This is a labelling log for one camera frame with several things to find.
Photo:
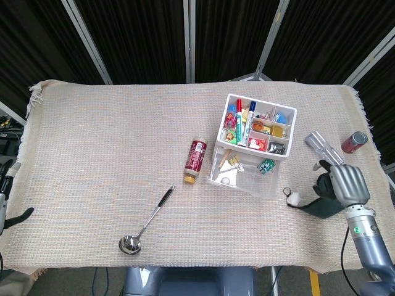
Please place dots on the white plastic drawer organizer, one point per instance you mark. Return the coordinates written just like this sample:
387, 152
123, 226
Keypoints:
291, 129

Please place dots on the white ping pong ball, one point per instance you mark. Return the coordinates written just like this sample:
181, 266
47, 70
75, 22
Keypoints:
226, 180

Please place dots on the red drink can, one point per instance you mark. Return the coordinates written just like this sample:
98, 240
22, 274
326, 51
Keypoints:
353, 143

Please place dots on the clear plastic bottle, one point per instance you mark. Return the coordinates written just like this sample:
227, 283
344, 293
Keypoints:
321, 145

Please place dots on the red sauce bottle yellow cap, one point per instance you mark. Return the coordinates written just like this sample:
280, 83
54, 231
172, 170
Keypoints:
194, 157

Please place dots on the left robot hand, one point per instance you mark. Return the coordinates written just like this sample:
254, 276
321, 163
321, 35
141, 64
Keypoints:
4, 185

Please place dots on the green circuit board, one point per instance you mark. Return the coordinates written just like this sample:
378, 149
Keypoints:
266, 166

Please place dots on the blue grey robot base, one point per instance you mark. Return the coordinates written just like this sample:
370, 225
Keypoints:
191, 282

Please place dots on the dark green cloth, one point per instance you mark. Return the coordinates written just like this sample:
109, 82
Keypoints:
324, 209

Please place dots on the red packet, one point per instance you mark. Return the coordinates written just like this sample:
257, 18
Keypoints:
257, 144

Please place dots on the metal table leg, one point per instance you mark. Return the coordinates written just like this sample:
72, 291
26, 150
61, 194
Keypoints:
274, 282

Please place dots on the stainless steel ladle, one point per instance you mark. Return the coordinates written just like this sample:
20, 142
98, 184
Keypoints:
148, 220

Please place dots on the orange round object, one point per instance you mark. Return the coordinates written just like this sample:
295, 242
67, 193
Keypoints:
258, 126

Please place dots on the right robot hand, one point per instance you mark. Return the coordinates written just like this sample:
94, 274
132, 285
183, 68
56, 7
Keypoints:
348, 185

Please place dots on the black folding screen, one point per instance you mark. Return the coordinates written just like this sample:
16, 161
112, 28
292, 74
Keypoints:
139, 37

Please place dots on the beige woven tablecloth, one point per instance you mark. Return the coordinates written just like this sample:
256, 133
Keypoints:
123, 154

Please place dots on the blue capped marker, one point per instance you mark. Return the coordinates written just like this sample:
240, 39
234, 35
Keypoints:
249, 123

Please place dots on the colourful candy bag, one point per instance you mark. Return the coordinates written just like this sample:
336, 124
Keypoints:
230, 126

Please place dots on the wooden stick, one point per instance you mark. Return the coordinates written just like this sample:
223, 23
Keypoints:
224, 159

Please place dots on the clear plastic drawer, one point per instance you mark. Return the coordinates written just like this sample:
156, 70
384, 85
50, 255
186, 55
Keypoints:
256, 183

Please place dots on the yellow binder clip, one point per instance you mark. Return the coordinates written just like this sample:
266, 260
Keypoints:
235, 161

